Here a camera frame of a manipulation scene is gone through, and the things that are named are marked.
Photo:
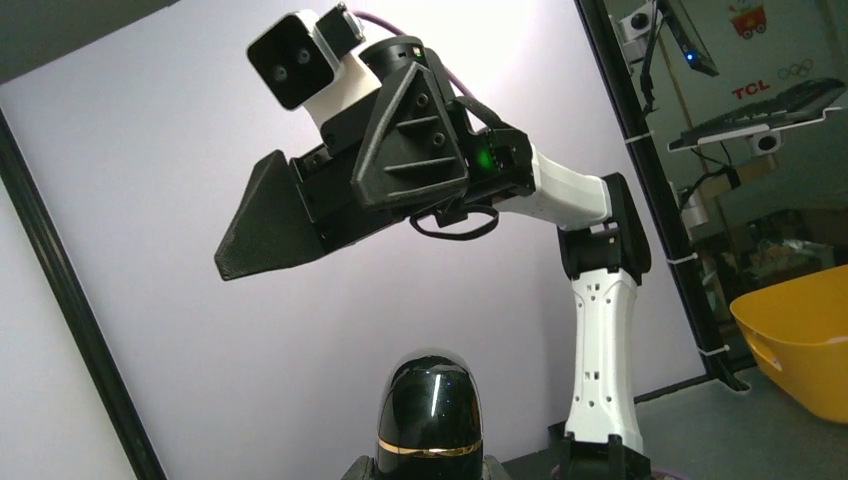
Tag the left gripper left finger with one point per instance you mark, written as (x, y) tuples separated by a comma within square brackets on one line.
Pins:
[(362, 468)]

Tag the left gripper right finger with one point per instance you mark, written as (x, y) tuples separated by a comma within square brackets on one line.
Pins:
[(492, 469)]

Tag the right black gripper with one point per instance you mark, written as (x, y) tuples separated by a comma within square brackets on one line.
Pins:
[(389, 156)]

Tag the black earbuds charging case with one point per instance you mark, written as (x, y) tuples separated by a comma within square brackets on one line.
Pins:
[(430, 423)]

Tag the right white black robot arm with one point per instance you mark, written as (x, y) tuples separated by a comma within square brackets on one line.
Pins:
[(603, 249)]

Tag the yellow plastic bin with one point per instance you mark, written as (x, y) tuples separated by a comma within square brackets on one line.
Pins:
[(797, 333)]

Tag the black monitor on stand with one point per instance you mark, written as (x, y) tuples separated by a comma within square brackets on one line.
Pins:
[(693, 48)]

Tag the black keyboard on tray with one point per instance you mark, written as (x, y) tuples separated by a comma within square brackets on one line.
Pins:
[(808, 101)]

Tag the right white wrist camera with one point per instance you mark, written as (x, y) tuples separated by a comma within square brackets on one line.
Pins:
[(308, 61)]

